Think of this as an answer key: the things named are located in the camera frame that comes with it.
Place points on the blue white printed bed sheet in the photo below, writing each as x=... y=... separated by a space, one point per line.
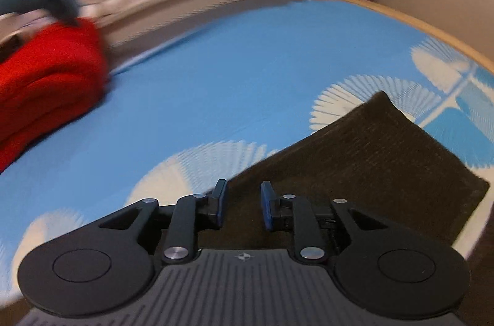
x=231 y=79

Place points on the red blanket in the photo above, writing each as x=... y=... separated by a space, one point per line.
x=46 y=79

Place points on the person's left forearm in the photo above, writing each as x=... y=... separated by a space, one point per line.
x=19 y=2

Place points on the window sill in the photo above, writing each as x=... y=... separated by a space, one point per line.
x=185 y=0

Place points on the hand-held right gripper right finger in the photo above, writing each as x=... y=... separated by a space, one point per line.
x=266 y=203

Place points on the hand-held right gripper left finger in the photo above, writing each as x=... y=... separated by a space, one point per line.
x=220 y=202

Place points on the wooden bed frame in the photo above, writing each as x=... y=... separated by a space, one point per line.
x=386 y=13

